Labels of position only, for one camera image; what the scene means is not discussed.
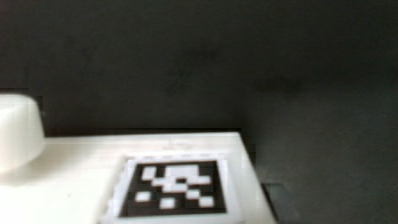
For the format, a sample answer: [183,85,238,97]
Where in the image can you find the white drawer front one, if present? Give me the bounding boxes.
[0,94,277,224]

